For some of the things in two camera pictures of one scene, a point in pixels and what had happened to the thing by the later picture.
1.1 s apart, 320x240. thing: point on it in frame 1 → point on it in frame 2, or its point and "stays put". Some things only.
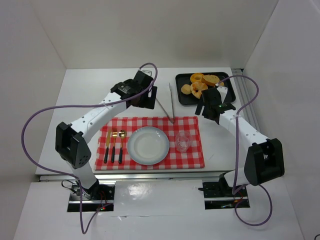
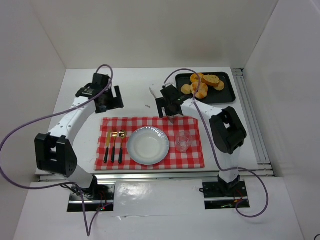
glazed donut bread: [196, 88] stays put
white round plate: [148, 145] stays put
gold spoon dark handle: [122, 134] stays put
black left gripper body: [149, 97] → [110, 100]
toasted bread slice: [210, 79] stays put
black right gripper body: [208, 107] → [168, 107]
